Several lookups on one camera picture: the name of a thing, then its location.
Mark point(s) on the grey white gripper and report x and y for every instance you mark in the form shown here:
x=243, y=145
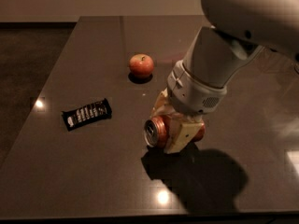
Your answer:
x=192, y=94

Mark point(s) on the red coke can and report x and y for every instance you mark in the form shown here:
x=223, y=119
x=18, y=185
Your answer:
x=156, y=129

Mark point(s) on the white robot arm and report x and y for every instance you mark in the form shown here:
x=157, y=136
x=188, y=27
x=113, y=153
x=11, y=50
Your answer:
x=238, y=31

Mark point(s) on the red apple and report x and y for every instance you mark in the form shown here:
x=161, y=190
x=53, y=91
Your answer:
x=141, y=66

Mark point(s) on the black chocolate bar wrapper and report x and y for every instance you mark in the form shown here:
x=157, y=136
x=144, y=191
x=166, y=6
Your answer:
x=87, y=114

